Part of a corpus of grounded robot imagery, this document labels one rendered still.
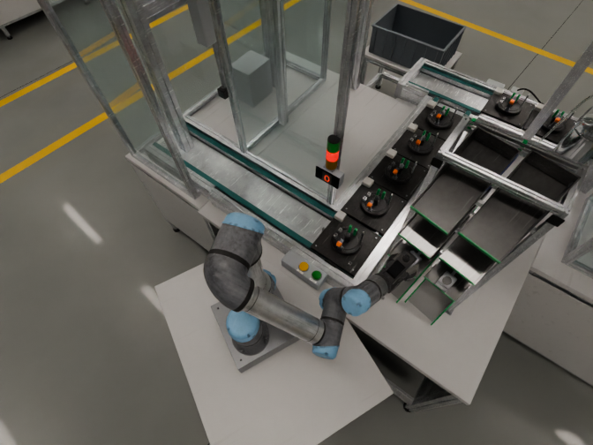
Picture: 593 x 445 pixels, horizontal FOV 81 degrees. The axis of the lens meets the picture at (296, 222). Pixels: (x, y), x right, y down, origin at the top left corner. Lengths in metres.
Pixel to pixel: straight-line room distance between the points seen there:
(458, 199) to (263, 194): 1.03
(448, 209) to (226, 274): 0.65
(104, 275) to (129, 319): 0.43
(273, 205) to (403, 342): 0.88
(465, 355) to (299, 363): 0.69
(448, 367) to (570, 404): 1.34
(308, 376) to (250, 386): 0.24
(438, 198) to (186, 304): 1.15
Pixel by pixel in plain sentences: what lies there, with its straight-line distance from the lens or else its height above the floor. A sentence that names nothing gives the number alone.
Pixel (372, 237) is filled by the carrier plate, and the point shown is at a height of 0.97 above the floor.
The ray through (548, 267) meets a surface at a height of 0.86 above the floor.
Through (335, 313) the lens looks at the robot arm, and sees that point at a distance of 1.10.
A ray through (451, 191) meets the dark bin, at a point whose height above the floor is 1.56.
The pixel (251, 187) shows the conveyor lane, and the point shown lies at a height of 0.92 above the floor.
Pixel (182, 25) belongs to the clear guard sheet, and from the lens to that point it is 2.20.
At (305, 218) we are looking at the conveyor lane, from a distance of 1.73.
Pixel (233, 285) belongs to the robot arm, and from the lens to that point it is 0.89.
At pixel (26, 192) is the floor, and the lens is 3.80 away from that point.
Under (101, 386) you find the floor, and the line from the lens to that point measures 2.70.
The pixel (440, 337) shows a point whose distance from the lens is 1.67.
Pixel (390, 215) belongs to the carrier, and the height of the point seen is 0.97.
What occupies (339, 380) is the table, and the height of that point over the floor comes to 0.86.
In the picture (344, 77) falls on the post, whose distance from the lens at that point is 1.21.
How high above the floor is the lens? 2.38
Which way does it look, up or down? 58 degrees down
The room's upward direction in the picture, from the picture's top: 1 degrees counter-clockwise
